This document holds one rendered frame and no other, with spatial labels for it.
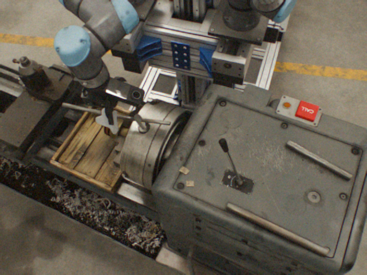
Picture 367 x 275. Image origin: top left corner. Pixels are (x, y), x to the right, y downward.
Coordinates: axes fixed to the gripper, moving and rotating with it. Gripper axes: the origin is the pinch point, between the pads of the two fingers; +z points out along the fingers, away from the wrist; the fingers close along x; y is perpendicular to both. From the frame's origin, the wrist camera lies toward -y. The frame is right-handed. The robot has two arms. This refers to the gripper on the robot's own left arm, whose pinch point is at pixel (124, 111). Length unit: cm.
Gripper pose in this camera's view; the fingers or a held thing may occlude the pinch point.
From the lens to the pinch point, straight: 109.6
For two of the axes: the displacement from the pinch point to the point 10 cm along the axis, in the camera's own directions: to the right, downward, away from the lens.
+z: 1.2, 3.4, 9.3
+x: -2.1, 9.3, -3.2
